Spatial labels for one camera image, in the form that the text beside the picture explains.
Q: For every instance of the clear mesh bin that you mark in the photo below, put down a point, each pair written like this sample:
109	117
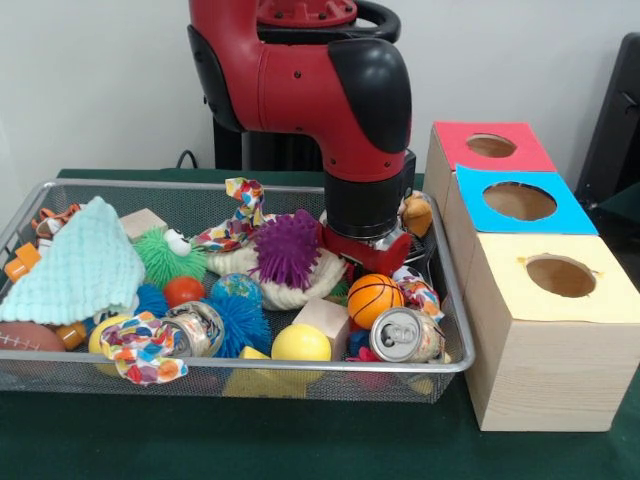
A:
250	384

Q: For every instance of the wooden box with three holes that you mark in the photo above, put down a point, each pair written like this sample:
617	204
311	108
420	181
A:
550	370

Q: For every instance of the mint green knitted cloth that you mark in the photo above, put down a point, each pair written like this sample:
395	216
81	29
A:
75	270

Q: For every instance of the purple spiky ball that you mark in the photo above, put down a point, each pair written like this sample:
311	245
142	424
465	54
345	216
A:
286	248

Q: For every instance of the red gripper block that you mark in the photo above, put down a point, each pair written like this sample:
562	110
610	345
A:
368	250

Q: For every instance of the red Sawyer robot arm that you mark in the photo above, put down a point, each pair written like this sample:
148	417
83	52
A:
320	90

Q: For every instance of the silver drink can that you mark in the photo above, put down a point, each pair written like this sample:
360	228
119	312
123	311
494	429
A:
405	335

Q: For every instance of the orange plastic building block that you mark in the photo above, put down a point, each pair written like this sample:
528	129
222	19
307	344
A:
22	260

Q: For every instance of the green fuzzy toy with eyes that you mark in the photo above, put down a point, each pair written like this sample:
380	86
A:
168	257

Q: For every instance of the dark green table cloth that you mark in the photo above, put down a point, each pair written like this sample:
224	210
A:
250	440

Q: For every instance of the black office chair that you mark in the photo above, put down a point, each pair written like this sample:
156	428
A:
615	130

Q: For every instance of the colourful polka dot cloth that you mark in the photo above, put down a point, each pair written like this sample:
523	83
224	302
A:
238	215

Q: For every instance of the small brown football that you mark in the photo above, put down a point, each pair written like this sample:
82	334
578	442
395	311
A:
25	337

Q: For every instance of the small orange basketball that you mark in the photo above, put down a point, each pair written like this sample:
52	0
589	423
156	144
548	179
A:
375	300

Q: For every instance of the yellow tennis ball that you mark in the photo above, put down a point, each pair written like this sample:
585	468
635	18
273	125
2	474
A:
301	343

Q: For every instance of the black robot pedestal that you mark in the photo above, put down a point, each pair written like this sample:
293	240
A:
230	150

